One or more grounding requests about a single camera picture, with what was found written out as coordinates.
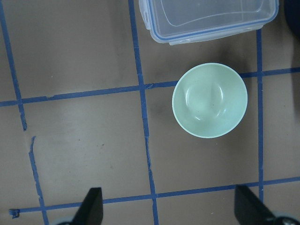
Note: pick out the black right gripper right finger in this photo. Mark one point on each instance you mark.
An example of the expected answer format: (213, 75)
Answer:
(249, 210)

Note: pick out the clear plastic food container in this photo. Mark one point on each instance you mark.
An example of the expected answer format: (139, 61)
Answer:
(187, 21)

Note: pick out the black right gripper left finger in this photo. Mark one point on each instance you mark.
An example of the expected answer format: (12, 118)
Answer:
(91, 210)

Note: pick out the dark blue saucepan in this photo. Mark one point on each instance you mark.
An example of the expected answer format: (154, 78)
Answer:
(292, 15)

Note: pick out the green bowl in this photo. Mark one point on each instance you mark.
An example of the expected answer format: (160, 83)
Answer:
(209, 100)

